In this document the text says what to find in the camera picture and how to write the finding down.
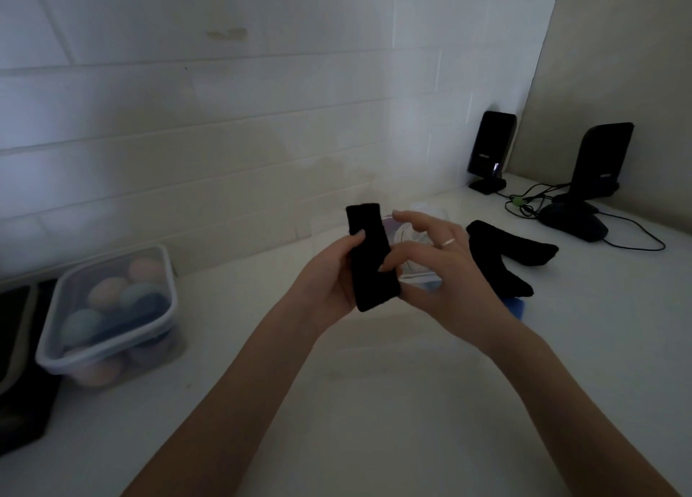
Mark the black cable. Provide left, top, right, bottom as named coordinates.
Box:
left=505, top=182, right=666, bottom=253

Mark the person's left forearm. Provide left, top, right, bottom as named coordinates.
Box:
left=121, top=295, right=326, bottom=497

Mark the clear plastic container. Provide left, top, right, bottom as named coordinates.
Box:
left=311, top=201, right=453, bottom=293

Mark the black sock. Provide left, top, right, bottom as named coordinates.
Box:
left=345, top=203, right=404, bottom=313
left=471, top=237, right=535, bottom=299
left=466, top=220, right=560, bottom=268

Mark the pile of pastel balls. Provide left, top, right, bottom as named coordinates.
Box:
left=58, top=257, right=175, bottom=387

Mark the person's right hand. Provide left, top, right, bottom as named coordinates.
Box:
left=378, top=211, right=522, bottom=352

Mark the person's right forearm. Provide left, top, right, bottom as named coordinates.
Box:
left=480, top=317, right=683, bottom=497

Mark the blue sponge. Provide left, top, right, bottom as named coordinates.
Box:
left=500, top=295, right=527, bottom=322

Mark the black box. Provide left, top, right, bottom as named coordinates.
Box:
left=0, top=279, right=64, bottom=457

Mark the small black speaker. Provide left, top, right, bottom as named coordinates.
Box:
left=467, top=110, right=519, bottom=196

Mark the lidded clear storage box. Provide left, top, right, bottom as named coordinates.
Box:
left=35, top=245, right=188, bottom=390

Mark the large black speaker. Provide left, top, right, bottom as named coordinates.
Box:
left=537, top=122, right=635, bottom=243

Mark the person's left hand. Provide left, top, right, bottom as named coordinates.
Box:
left=289, top=229, right=369, bottom=334

